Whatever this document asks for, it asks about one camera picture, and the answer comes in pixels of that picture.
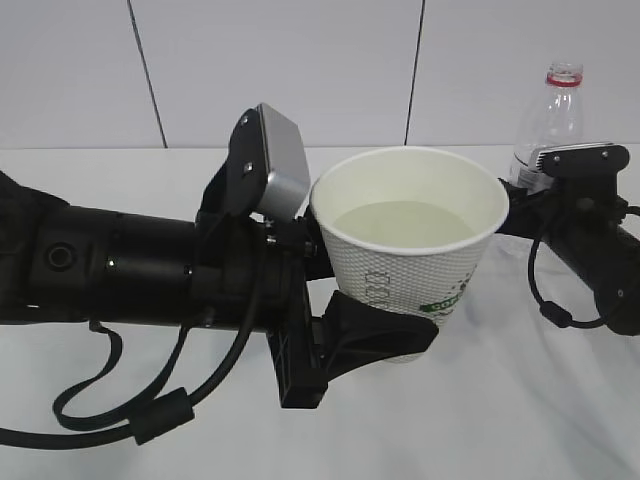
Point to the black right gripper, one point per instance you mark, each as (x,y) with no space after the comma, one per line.
(529,212)

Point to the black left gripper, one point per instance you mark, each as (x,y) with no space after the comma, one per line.
(254,277)

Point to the clear water bottle red label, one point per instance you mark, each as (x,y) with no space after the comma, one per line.
(553,118)

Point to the white paper cup green logo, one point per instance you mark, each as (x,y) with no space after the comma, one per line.
(406,227)

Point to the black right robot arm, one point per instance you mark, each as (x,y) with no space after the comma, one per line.
(579,219)

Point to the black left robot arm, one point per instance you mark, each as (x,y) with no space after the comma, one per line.
(65,263)

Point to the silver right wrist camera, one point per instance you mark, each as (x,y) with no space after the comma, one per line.
(552,166)

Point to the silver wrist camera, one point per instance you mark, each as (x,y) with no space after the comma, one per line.
(552,166)
(266,167)

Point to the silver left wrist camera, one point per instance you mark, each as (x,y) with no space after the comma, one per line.
(266,167)

